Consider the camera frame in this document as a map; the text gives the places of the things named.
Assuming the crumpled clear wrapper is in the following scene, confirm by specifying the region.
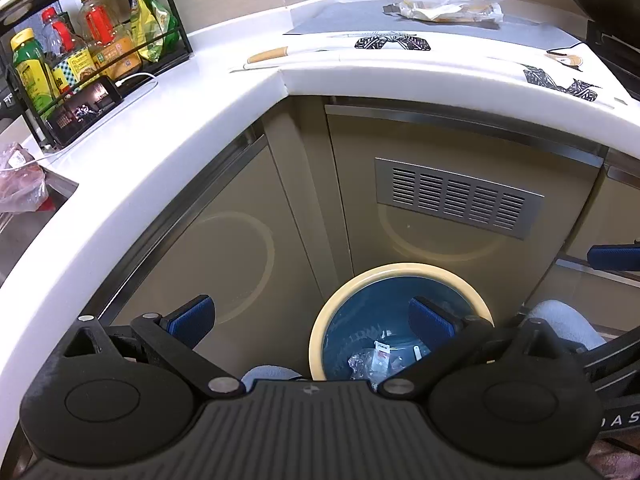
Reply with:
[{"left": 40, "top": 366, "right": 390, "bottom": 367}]
[{"left": 348, "top": 352, "right": 382, "bottom": 381}]

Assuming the plain beige cabinet door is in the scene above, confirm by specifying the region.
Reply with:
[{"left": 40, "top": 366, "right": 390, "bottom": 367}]
[{"left": 100, "top": 135, "right": 326, "bottom": 376}]

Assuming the black wire rack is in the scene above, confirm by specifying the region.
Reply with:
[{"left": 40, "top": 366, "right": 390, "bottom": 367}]
[{"left": 0, "top": 0, "right": 194, "bottom": 151}]

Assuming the blue bin with cream rim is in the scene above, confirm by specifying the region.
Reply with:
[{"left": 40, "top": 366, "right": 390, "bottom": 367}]
[{"left": 308, "top": 262, "right": 496, "bottom": 382}]

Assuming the black smartphone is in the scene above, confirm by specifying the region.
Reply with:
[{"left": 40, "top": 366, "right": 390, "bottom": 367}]
[{"left": 47, "top": 76, "right": 124, "bottom": 144}]

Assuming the green yellow snack bag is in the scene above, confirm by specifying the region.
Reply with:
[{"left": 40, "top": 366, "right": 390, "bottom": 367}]
[{"left": 129, "top": 0, "right": 179, "bottom": 62}]

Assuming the yellow capped green label bottle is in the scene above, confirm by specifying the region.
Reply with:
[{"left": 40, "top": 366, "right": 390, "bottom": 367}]
[{"left": 11, "top": 29, "right": 53, "bottom": 117}]

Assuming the clear plastic packaging box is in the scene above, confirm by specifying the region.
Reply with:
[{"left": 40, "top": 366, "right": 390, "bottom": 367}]
[{"left": 372, "top": 340, "right": 426, "bottom": 377}]

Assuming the red capped drink bottle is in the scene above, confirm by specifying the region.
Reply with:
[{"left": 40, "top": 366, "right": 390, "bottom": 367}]
[{"left": 41, "top": 7, "right": 96, "bottom": 92}]

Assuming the beige cabinet door with vent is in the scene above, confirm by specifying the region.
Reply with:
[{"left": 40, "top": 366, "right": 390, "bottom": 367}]
[{"left": 324, "top": 104, "right": 607, "bottom": 326}]

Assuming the black cooktop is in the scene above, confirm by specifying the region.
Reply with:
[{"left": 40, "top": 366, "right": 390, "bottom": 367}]
[{"left": 554, "top": 0, "right": 640, "bottom": 102}]

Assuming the black patterned paper piece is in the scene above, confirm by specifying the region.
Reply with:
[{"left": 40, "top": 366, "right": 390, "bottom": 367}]
[
  {"left": 354, "top": 35, "right": 432, "bottom": 52},
  {"left": 522, "top": 64, "right": 604, "bottom": 104}
]

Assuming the beige drawer front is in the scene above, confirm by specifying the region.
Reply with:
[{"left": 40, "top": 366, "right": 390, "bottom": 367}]
[{"left": 564, "top": 160, "right": 640, "bottom": 263}]

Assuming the grey metal vent grille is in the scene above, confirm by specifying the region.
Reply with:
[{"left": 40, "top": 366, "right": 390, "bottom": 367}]
[{"left": 375, "top": 157, "right": 545, "bottom": 240}]

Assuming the white charging cable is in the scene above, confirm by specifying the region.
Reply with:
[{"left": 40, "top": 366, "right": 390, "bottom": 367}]
[{"left": 30, "top": 72, "right": 159, "bottom": 163}]

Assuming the wooden handled knife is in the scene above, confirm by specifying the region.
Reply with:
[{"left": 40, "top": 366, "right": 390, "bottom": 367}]
[{"left": 230, "top": 46, "right": 321, "bottom": 73}]

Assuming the pink plastic bag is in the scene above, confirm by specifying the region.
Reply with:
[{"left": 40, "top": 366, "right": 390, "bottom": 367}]
[{"left": 0, "top": 142, "right": 49, "bottom": 214}]

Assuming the orange capped drink bottle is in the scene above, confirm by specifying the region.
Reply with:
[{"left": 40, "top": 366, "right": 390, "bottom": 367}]
[{"left": 79, "top": 0, "right": 142, "bottom": 77}]

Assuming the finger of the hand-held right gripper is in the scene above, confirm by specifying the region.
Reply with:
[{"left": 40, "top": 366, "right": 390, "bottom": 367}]
[{"left": 587, "top": 241, "right": 640, "bottom": 274}]

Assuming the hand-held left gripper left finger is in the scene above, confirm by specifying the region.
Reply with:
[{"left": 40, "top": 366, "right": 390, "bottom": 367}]
[{"left": 62, "top": 294, "right": 246, "bottom": 401}]

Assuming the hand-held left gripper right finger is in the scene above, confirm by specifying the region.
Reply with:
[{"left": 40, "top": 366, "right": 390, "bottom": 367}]
[{"left": 376, "top": 296, "right": 589, "bottom": 397}]

